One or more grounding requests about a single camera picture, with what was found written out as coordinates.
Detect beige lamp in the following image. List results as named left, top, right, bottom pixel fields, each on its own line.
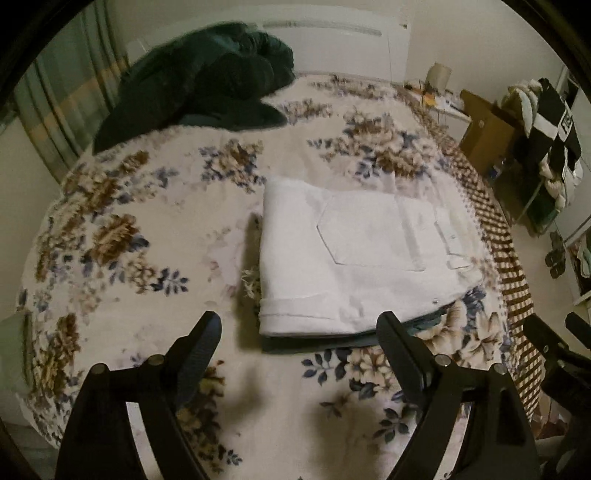
left=426, top=62, right=452, bottom=92

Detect black white jacket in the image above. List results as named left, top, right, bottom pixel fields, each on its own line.
left=528, top=78, right=582, bottom=185

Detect dark shoes on floor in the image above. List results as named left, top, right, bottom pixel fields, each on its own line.
left=545, top=231, right=566, bottom=279

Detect white headboard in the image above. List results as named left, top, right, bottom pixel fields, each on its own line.
left=126, top=4, right=411, bottom=83

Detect brown checkered sheet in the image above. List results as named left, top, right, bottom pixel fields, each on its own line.
left=394, top=85, right=544, bottom=419

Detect large cardboard box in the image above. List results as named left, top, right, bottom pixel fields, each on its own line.
left=460, top=90, right=523, bottom=177

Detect folded blue jeans stack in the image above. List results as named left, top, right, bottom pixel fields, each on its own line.
left=262, top=303, right=452, bottom=355

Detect floral bed blanket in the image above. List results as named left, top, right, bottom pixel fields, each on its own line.
left=19, top=76, right=517, bottom=479

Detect dark green blanket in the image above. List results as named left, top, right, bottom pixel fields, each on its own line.
left=93, top=22, right=296, bottom=153

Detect white nightstand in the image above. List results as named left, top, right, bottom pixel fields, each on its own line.
left=404, top=79, right=471, bottom=123

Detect green curtain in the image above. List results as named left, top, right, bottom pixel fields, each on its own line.
left=14, top=1, right=128, bottom=181

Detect white pants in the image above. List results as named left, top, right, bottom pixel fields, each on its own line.
left=259, top=178, right=483, bottom=337

